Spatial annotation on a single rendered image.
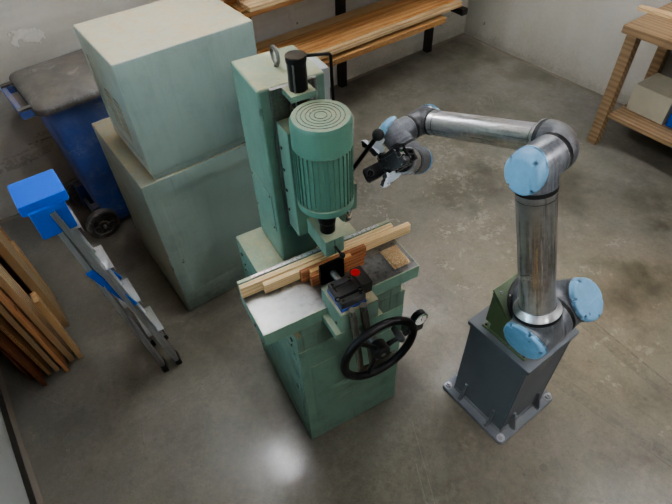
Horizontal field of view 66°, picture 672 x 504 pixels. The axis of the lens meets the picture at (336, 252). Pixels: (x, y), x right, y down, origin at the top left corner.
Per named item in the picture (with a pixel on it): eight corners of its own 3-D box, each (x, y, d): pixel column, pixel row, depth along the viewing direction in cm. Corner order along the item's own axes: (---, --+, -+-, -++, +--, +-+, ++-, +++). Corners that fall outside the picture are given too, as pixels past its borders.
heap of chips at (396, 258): (394, 269, 181) (394, 266, 180) (379, 251, 188) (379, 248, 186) (411, 262, 184) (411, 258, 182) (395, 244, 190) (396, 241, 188)
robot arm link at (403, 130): (394, 124, 189) (416, 149, 186) (370, 137, 184) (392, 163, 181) (402, 107, 180) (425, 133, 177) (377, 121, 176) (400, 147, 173)
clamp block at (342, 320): (340, 333, 167) (339, 317, 161) (321, 305, 175) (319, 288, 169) (379, 315, 172) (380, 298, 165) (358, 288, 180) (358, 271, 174)
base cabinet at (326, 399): (311, 441, 232) (297, 356, 181) (260, 346, 268) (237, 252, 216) (395, 396, 246) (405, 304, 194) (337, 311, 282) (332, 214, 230)
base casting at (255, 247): (297, 354, 181) (295, 340, 174) (238, 251, 216) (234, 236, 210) (404, 303, 195) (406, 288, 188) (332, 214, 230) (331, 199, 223)
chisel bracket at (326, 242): (326, 260, 174) (325, 243, 168) (307, 235, 182) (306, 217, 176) (345, 252, 176) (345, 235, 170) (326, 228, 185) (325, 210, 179)
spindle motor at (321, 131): (313, 228, 155) (305, 140, 132) (288, 195, 165) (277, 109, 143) (364, 208, 160) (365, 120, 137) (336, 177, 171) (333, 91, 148)
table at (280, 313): (276, 369, 162) (274, 359, 158) (241, 302, 181) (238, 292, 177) (434, 293, 181) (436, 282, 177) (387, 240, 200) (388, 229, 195)
